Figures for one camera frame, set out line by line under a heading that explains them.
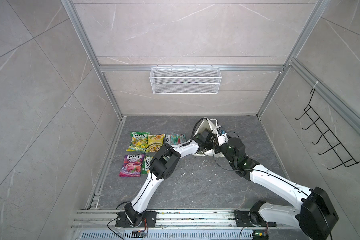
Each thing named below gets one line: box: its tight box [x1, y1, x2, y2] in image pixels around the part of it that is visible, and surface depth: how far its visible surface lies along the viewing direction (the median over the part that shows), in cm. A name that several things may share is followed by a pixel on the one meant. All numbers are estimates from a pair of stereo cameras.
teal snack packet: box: [165, 134, 187, 145], surface depth 105 cm
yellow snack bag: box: [145, 134, 166, 153], surface depth 103 cm
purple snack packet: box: [119, 154, 145, 177], surface depth 91 cm
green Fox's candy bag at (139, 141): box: [126, 131, 150, 152], surface depth 103 cm
